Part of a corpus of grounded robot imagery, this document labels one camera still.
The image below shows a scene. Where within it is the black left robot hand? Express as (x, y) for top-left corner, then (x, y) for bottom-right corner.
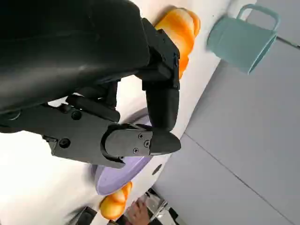
(0, 0), (182, 170)

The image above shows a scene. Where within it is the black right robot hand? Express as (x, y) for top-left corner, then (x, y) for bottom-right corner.
(70, 205), (102, 225)

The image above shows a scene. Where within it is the orange toy bread roll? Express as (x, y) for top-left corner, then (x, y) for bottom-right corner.
(153, 7), (201, 80)

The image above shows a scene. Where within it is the pumpkin-shaped orange toy bread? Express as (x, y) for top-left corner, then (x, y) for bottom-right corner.
(99, 180), (134, 221)

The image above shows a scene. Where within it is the lilac plate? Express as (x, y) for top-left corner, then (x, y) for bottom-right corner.
(90, 106), (153, 196)

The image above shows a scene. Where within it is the person's hand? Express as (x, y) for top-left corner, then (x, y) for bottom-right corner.
(127, 200), (152, 225)

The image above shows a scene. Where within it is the silver metal stand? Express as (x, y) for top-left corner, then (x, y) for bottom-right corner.
(145, 191), (170, 217)

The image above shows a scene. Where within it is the pale green mug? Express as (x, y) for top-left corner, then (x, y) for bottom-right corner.
(206, 3), (281, 75)

